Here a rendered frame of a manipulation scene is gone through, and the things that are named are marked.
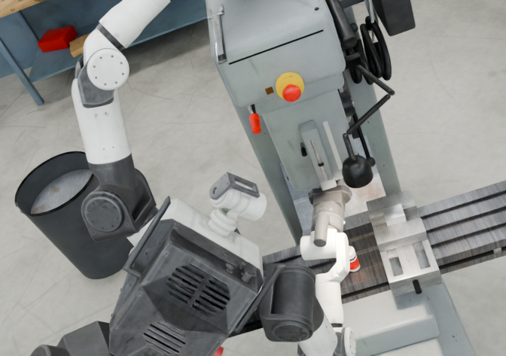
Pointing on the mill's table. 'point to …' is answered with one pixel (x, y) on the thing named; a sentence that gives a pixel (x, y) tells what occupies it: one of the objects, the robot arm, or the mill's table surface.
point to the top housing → (274, 35)
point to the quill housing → (316, 111)
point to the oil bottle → (353, 260)
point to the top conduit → (347, 38)
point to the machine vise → (404, 283)
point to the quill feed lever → (355, 122)
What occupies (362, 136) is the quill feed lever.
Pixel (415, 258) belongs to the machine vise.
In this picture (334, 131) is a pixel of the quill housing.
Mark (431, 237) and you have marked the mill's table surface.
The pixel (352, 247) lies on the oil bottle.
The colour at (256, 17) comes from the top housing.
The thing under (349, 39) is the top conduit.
